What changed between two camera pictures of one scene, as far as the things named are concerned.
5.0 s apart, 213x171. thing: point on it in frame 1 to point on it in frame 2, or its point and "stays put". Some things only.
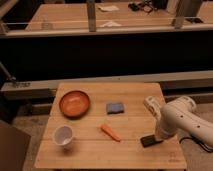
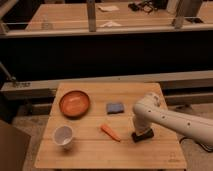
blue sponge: [114, 108] stays put
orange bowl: [74, 105] stays put
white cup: [63, 135] stays put
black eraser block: [149, 140] to [142, 136]
